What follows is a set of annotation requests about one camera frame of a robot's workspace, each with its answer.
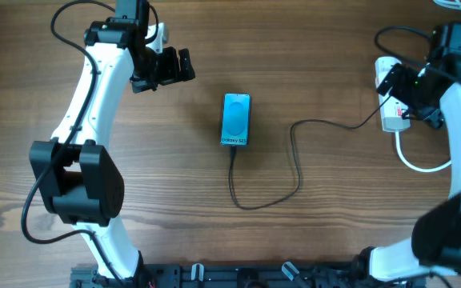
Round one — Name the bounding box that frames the black USB charging cable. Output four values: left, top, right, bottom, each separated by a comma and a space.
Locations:
227, 94, 394, 211

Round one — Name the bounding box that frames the black left camera cable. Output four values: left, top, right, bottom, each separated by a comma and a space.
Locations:
20, 0, 159, 288

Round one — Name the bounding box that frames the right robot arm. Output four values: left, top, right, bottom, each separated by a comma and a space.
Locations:
356, 22, 461, 286

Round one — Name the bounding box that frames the blue Galaxy S25 smartphone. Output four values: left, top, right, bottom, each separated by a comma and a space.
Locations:
220, 94, 251, 146

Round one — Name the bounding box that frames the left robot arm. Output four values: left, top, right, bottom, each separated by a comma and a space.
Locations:
30, 1, 195, 287

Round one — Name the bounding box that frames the white power strip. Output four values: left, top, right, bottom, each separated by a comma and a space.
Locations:
375, 56, 411, 133

